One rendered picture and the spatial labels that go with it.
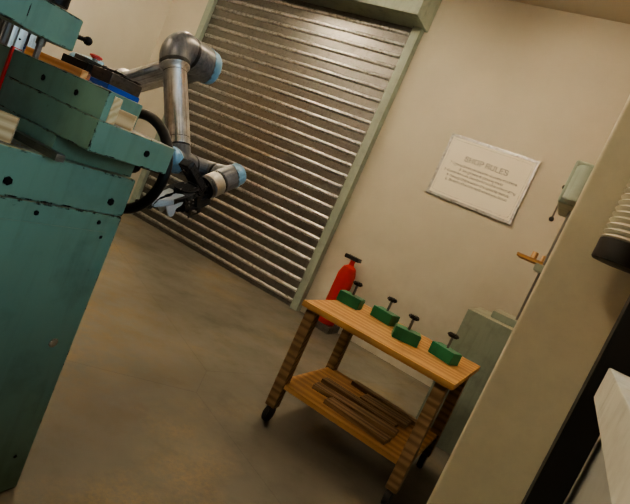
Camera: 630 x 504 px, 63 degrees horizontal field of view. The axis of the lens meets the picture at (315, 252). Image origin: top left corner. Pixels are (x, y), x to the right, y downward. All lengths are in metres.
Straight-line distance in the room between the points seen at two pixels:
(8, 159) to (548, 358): 1.49
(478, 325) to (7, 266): 2.17
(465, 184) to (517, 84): 0.76
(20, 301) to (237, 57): 4.07
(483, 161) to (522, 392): 2.34
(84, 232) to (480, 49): 3.40
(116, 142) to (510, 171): 3.08
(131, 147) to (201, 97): 4.05
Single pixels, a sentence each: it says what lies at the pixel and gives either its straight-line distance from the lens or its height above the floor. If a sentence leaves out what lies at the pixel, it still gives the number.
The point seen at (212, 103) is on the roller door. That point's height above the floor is 1.28.
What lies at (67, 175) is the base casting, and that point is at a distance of 1.12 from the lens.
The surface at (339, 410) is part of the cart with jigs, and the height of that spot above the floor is 0.19.
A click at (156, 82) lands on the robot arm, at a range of 2.01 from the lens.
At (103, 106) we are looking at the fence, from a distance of 1.03.
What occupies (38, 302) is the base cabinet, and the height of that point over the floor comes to 0.50.
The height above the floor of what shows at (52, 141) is 0.83.
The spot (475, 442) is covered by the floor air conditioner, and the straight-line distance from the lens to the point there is 1.82.
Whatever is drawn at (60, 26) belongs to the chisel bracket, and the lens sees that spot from 1.27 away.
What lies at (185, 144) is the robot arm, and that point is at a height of 0.91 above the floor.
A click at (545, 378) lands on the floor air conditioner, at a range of 1.75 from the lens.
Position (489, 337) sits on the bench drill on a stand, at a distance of 2.74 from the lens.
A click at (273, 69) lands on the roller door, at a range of 4.75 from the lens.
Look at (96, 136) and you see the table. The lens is 1.04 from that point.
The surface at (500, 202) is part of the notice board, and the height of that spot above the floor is 1.37.
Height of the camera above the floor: 0.94
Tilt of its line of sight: 6 degrees down
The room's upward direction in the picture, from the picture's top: 24 degrees clockwise
